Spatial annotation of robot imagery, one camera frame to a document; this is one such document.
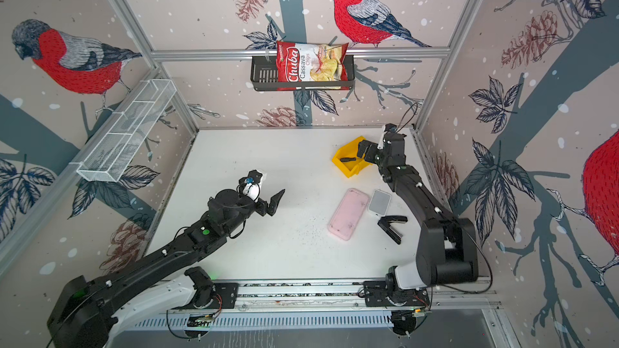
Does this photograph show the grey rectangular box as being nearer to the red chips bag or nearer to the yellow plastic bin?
the yellow plastic bin

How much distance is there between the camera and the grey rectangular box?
920 millimetres

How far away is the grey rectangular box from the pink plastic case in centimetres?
2

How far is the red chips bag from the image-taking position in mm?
873

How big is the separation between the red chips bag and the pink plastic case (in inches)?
18.5

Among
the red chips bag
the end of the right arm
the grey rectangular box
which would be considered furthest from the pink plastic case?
the red chips bag

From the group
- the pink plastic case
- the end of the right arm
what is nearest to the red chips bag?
the end of the right arm

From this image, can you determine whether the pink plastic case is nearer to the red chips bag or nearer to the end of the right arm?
the end of the right arm

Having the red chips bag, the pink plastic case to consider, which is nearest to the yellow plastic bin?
the pink plastic case

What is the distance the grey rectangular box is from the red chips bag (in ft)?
1.58

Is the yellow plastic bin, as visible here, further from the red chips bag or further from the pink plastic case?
the red chips bag

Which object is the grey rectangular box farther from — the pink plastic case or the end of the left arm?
the end of the left arm

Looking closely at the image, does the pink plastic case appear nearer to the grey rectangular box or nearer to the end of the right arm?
the grey rectangular box

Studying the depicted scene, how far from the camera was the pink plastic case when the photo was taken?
87cm

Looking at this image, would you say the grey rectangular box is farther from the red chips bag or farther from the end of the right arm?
the red chips bag
